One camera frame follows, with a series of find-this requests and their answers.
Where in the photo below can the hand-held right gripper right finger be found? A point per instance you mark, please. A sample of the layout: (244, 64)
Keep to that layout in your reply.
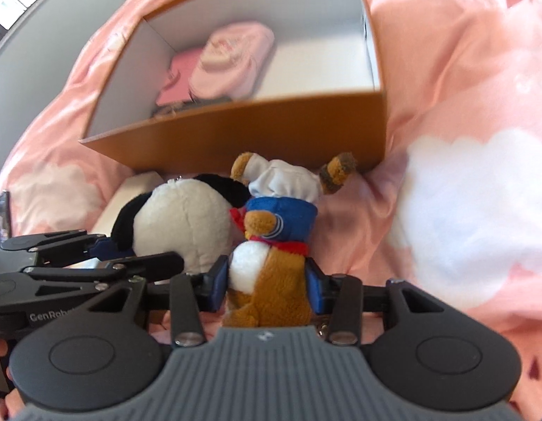
(314, 285)

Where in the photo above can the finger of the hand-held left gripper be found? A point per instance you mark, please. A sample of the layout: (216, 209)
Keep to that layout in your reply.
(102, 248)
(143, 264)

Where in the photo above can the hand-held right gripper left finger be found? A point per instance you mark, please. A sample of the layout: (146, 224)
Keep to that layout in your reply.
(219, 283)

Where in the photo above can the black and white plush toy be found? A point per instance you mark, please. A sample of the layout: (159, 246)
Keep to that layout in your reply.
(183, 223)

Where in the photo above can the brown sailor bear plush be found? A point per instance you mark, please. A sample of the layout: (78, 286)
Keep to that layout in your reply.
(279, 215)

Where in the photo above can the orange cardboard box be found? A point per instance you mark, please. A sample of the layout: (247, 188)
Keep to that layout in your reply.
(253, 131)

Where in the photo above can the pink box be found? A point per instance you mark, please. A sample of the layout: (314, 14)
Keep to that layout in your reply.
(174, 87)

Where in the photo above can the pink zip pouch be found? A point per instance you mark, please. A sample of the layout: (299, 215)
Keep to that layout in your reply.
(231, 57)

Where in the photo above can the pink cloud print blanket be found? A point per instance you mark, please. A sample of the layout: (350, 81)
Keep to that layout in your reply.
(450, 74)

